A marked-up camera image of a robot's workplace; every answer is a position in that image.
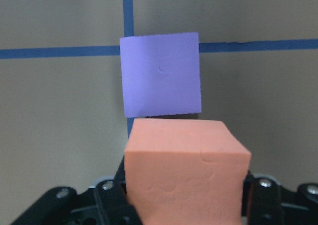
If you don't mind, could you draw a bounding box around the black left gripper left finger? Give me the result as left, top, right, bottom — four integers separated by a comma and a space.
93, 160, 142, 225

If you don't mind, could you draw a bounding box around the orange foam cube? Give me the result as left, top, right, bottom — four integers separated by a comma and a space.
124, 118, 251, 225

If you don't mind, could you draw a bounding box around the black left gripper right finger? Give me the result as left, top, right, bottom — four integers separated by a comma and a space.
241, 171, 282, 225

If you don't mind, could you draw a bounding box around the purple foam cube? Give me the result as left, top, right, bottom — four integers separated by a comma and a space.
120, 32, 202, 118

